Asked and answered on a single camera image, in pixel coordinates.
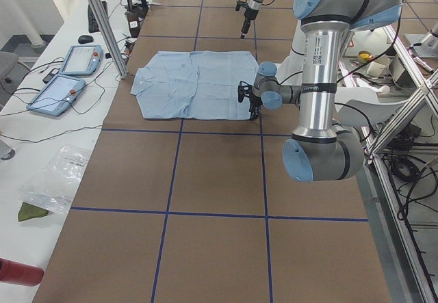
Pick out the black cable on table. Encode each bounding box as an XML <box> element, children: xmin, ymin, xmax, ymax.
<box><xmin>0</xmin><ymin>62</ymin><xmax>117</xmax><ymax>144</ymax></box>

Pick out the clear plastic bag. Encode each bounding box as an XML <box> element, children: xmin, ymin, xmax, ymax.
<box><xmin>21</xmin><ymin>145</ymin><xmax>92</xmax><ymax>214</ymax></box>

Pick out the black keyboard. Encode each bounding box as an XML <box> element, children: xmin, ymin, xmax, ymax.
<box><xmin>88</xmin><ymin>5</ymin><xmax>99</xmax><ymax>33</ymax></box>

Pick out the aluminium frame post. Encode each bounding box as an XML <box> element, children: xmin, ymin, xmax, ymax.
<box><xmin>88</xmin><ymin>0</ymin><xmax>128</xmax><ymax>79</ymax></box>

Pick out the brown paper table cover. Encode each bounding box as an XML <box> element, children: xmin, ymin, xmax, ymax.
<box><xmin>33</xmin><ymin>0</ymin><xmax>394</xmax><ymax>303</ymax></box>

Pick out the white pedestal column base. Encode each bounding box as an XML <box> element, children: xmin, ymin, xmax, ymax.
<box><xmin>276</xmin><ymin>20</ymin><xmax>306</xmax><ymax>85</ymax></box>

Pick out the light blue button-up shirt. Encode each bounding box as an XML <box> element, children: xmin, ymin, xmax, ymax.
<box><xmin>131</xmin><ymin>51</ymin><xmax>259</xmax><ymax>120</ymax></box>

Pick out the black computer mouse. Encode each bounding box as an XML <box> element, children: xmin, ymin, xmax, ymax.
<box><xmin>77</xmin><ymin>35</ymin><xmax>94</xmax><ymax>44</ymax></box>

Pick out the red water bottle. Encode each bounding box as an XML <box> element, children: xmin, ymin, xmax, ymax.
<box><xmin>1</xmin><ymin>259</ymin><xmax>44</xmax><ymax>287</ymax></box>

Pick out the near teach pendant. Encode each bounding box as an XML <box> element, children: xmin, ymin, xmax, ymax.
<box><xmin>26</xmin><ymin>75</ymin><xmax>86</xmax><ymax>116</ymax></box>

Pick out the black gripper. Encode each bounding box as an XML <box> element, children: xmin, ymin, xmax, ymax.
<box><xmin>248</xmin><ymin>87</ymin><xmax>263</xmax><ymax>121</ymax></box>
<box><xmin>240</xmin><ymin>7</ymin><xmax>257</xmax><ymax>39</ymax></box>

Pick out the far teach pendant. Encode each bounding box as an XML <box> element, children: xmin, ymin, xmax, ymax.
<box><xmin>59</xmin><ymin>44</ymin><xmax>103</xmax><ymax>76</ymax></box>

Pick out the teach pendant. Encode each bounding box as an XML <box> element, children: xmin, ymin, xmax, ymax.
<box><xmin>59</xmin><ymin>44</ymin><xmax>103</xmax><ymax>76</ymax></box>
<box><xmin>26</xmin><ymin>75</ymin><xmax>86</xmax><ymax>116</ymax></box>

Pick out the green cloth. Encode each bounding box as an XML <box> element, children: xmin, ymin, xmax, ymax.
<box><xmin>17</xmin><ymin>202</ymin><xmax>49</xmax><ymax>222</ymax></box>

